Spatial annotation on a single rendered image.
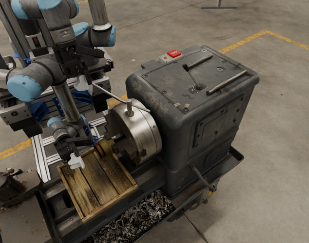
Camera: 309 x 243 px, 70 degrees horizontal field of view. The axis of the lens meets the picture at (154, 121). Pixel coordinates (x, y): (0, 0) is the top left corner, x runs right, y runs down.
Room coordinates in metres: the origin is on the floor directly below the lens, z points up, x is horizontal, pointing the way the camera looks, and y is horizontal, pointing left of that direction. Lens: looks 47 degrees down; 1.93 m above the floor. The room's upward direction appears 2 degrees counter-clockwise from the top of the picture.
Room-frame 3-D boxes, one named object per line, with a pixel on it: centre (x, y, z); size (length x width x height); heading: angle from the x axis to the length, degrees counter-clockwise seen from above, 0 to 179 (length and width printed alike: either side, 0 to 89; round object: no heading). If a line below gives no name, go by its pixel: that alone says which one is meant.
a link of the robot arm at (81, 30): (1.28, 0.41, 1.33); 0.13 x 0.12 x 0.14; 87
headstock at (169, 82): (0.96, -0.21, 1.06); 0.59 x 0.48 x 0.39; 125
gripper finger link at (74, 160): (0.55, 0.36, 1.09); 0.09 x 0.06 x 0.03; 34
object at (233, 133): (0.96, -0.20, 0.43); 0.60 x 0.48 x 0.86; 125
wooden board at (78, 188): (0.58, 0.32, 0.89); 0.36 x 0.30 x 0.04; 35
